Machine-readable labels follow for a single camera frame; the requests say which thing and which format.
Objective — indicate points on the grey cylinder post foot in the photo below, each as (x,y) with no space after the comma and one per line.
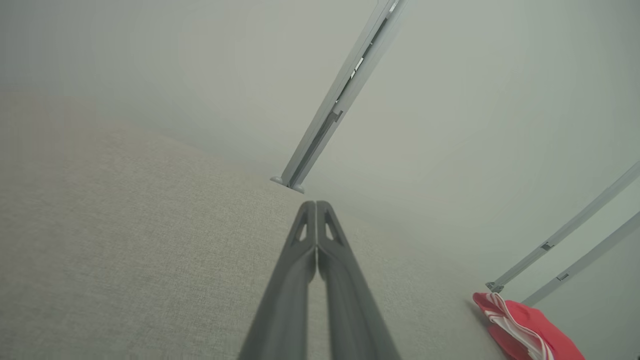
(276,179)
(298,188)

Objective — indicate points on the red shorts white trim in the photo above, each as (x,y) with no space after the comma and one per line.
(550,330)

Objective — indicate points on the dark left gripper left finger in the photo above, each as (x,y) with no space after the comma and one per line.
(285,300)

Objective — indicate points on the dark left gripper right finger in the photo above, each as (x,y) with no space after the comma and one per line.
(350,310)

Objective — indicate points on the grey fabric sofa cushion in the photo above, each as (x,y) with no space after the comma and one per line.
(125,250)

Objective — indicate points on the thin grey metal post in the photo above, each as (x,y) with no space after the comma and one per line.
(580,262)
(565,232)

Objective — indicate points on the grey metal frame post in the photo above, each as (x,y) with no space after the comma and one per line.
(332,100)

